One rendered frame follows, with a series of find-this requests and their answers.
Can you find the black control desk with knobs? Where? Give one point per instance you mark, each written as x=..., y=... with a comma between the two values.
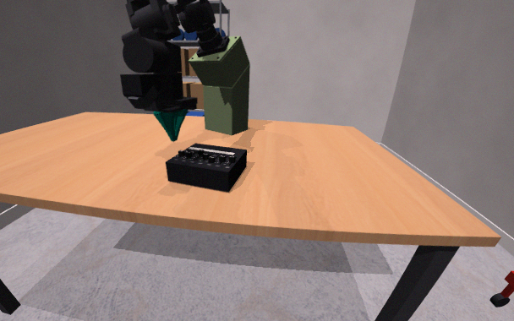
x=218, y=168

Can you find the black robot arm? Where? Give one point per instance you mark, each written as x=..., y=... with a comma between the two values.
x=144, y=53

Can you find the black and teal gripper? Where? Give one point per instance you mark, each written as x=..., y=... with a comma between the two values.
x=171, y=118

